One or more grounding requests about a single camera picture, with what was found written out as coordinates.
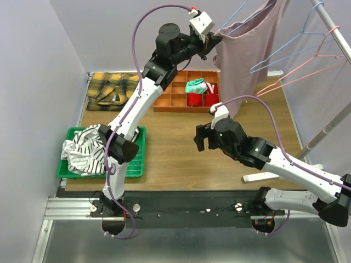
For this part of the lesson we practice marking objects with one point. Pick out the metal clothes rack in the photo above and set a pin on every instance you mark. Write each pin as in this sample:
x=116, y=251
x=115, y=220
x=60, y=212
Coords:
x=316, y=86

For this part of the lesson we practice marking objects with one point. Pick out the black mounting base plate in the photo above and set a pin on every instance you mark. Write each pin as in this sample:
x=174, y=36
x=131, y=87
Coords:
x=183, y=209

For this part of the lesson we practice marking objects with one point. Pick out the red rolled cloth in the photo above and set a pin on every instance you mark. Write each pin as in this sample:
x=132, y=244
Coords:
x=210, y=99
x=194, y=100

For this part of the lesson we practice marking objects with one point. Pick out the red rolled cloth left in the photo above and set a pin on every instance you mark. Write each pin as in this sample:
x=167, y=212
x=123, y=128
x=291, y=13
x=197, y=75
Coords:
x=194, y=100

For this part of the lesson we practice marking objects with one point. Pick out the yellow plaid shirt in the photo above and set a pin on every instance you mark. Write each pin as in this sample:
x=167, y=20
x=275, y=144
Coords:
x=110, y=91

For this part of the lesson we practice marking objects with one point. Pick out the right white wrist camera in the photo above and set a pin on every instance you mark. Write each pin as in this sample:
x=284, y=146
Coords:
x=218, y=111

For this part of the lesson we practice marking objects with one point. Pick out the pink wire hanger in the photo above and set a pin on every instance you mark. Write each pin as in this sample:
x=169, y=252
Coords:
x=279, y=85

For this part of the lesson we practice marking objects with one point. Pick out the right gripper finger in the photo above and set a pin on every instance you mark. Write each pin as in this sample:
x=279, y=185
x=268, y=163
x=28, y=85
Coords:
x=202, y=132
x=213, y=141

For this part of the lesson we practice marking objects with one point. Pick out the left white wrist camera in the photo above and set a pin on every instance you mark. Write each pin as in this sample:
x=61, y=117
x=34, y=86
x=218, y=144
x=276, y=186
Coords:
x=201, y=23

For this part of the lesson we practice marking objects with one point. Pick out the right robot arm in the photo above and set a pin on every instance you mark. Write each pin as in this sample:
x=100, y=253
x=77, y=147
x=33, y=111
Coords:
x=326, y=195

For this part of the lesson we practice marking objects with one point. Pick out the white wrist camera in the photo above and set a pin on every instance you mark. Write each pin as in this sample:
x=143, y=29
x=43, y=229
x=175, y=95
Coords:
x=201, y=23
x=218, y=111

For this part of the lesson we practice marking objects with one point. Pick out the green plastic tray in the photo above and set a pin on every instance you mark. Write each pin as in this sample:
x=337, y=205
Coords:
x=135, y=168

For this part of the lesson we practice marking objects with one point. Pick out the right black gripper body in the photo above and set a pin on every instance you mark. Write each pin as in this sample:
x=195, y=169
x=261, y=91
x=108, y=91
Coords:
x=232, y=153

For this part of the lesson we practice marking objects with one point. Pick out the teal white sock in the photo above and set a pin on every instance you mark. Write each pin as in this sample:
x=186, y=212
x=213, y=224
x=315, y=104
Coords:
x=197, y=86

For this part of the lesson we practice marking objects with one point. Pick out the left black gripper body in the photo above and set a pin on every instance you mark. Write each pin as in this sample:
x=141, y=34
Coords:
x=203, y=46

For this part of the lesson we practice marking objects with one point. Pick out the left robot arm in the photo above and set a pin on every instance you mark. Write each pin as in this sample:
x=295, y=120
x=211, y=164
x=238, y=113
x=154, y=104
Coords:
x=118, y=135

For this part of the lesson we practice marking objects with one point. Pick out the aluminium frame rail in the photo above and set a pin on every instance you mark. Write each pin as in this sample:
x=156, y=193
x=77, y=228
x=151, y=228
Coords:
x=70, y=234

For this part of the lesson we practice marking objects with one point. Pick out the red white striped sock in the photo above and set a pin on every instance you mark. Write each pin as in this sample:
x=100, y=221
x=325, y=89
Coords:
x=212, y=88

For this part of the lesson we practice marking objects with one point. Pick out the red rolled cloth right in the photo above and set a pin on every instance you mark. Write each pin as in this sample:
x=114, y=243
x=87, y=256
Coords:
x=210, y=99

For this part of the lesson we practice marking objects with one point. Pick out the black white striped garment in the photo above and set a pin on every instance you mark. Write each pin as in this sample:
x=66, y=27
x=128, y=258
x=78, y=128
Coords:
x=85, y=152

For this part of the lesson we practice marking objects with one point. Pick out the mauve tank top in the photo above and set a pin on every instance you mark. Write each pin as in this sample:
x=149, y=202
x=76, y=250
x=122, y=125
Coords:
x=246, y=44

